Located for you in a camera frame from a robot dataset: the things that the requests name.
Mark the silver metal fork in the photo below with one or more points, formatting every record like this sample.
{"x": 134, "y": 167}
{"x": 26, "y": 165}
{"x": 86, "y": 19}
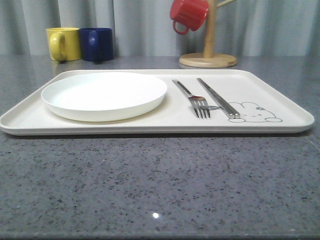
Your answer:
{"x": 199, "y": 103}

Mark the white round plate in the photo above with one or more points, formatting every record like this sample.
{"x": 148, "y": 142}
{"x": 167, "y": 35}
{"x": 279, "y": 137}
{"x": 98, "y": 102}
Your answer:
{"x": 104, "y": 96}

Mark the silver metal chopsticks pair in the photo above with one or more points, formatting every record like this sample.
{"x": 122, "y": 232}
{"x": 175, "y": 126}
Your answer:
{"x": 229, "y": 111}

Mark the beige rabbit serving tray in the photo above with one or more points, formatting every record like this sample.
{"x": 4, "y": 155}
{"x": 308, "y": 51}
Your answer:
{"x": 262, "y": 110}

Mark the wooden mug tree stand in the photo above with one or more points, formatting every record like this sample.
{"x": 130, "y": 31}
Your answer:
{"x": 208, "y": 58}

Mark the dark blue mug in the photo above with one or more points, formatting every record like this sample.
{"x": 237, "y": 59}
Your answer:
{"x": 96, "y": 44}

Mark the red ribbed mug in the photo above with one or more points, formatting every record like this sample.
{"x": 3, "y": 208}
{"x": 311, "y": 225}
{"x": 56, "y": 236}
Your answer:
{"x": 188, "y": 15}

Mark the yellow mug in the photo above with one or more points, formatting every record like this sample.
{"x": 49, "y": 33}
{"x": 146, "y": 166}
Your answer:
{"x": 63, "y": 43}

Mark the grey curtain backdrop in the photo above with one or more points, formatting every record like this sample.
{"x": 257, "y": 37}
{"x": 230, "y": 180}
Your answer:
{"x": 144, "y": 27}

